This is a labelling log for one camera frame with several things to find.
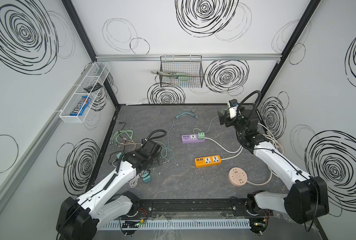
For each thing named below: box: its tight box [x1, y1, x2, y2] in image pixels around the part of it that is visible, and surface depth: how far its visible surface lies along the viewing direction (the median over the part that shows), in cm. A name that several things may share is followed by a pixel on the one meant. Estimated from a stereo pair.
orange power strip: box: [194, 155, 222, 168], surface depth 89 cm
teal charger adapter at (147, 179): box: [142, 172, 152, 184], surface depth 82 cm
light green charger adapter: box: [198, 132, 205, 140], surface depth 97 cm
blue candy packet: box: [70, 96, 92, 116], surface depth 72 cm
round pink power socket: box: [228, 167, 248, 187], surface depth 84 cm
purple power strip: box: [181, 134, 206, 144], surface depth 100 cm
